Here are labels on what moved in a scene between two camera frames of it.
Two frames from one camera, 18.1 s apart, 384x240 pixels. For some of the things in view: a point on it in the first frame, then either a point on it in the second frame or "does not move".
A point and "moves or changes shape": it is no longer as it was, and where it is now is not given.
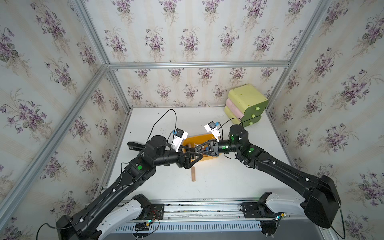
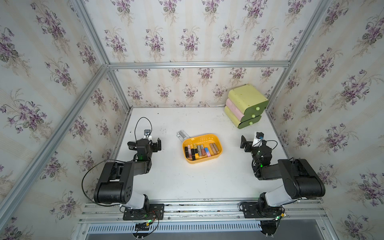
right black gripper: x=213 y=147 -> x=243 y=143
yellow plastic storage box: x=196 y=140 does not move
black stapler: x=135 y=146 does not move
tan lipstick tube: x=193 y=174 moves or changes shape
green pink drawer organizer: x=244 y=104 does not move
